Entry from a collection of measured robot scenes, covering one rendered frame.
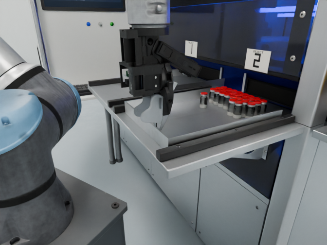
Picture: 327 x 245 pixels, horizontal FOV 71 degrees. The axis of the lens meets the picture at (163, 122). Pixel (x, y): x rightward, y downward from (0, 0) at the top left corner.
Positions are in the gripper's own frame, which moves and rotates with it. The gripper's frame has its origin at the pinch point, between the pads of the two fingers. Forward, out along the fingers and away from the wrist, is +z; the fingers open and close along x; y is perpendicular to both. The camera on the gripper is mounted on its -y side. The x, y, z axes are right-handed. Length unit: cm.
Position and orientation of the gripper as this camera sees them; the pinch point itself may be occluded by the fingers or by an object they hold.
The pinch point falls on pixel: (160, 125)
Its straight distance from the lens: 50.6
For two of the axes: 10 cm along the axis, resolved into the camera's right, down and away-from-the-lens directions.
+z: 0.1, 9.1, 4.1
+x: 4.7, 3.6, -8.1
